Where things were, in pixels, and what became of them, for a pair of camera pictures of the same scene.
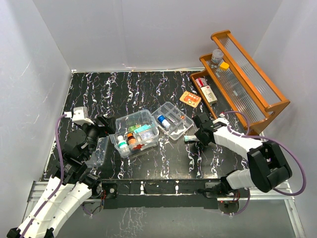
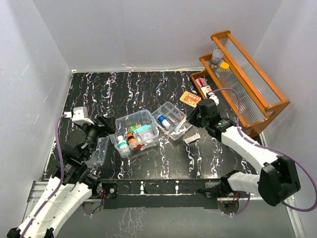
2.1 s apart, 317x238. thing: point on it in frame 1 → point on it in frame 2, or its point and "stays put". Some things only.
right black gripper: [198, 134] → [191, 118]
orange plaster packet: [190, 98] stays put
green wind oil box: [132, 128] stays put
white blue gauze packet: [146, 135] stays put
